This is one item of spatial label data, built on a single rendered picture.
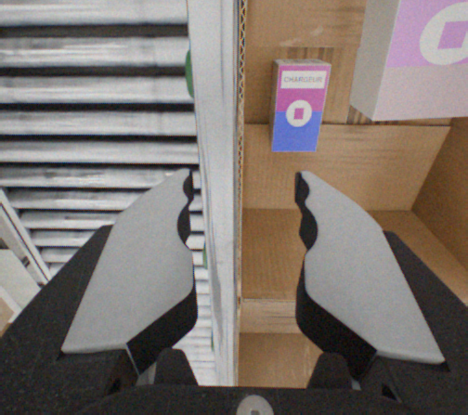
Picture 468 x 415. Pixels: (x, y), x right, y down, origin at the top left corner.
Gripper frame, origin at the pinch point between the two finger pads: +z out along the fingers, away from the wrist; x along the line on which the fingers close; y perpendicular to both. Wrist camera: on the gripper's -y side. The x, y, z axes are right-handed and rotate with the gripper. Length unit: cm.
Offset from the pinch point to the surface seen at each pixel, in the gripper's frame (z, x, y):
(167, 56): 36.3, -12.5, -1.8
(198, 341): 37, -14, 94
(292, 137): 18.2, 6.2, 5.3
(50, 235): 37, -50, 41
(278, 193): 22.5, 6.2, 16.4
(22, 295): 36, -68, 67
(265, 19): 22.2, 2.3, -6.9
